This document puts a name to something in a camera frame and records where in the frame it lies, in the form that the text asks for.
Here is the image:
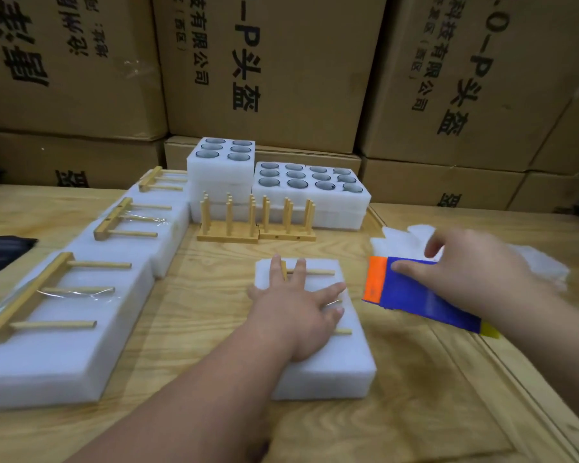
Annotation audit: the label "pile of white foam sheets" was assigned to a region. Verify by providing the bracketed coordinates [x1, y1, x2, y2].
[369, 224, 571, 290]

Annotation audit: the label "row of wooden peg racks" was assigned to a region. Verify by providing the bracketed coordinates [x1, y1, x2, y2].
[196, 194, 318, 244]

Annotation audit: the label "black plastic bags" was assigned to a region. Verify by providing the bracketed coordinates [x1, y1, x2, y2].
[0, 236, 38, 284]

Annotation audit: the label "stack of white foam trays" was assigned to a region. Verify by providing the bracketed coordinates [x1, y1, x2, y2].
[186, 136, 372, 232]

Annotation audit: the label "person's right forearm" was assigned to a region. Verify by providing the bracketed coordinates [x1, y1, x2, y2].
[502, 279, 579, 435]

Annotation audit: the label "orange and blue tape dispenser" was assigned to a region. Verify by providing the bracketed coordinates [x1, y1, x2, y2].
[363, 255, 503, 340]

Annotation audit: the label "person's left hand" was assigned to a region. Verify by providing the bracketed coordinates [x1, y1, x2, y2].
[246, 255, 349, 363]

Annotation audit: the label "stack of brown cardboard boxes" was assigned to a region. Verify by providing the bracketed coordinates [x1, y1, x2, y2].
[0, 0, 579, 213]

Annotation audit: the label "person's left forearm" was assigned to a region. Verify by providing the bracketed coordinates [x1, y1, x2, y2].
[68, 327, 300, 463]

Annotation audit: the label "person's right hand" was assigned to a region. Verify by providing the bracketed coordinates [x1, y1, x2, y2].
[391, 226, 553, 319]

